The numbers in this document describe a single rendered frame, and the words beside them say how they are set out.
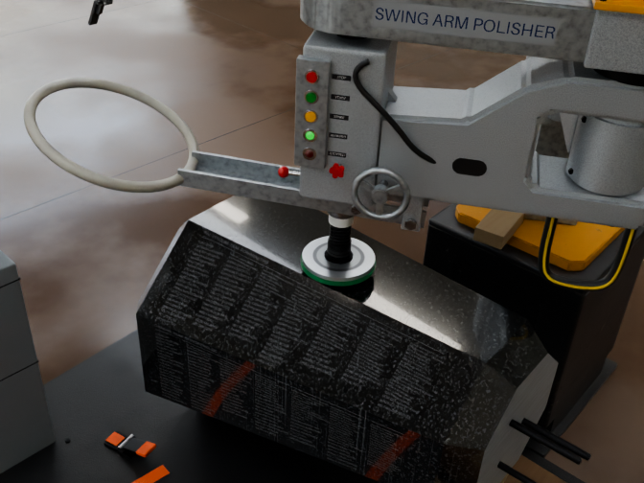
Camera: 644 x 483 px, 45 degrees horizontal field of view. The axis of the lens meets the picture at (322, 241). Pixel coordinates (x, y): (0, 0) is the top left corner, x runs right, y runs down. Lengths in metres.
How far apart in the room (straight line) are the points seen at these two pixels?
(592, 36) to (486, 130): 0.32
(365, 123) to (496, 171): 0.34
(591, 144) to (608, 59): 0.23
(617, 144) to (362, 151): 0.60
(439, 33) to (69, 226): 2.71
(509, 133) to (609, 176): 0.26
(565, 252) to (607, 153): 0.76
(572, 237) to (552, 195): 0.77
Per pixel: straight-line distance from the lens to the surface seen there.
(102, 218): 4.16
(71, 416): 3.08
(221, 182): 2.15
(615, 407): 3.31
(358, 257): 2.26
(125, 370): 3.22
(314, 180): 2.01
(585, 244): 2.71
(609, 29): 1.79
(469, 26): 1.79
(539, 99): 1.87
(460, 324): 2.16
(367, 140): 1.93
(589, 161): 1.97
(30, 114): 2.22
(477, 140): 1.91
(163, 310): 2.49
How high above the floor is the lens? 2.20
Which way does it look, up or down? 34 degrees down
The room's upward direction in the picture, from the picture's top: 3 degrees clockwise
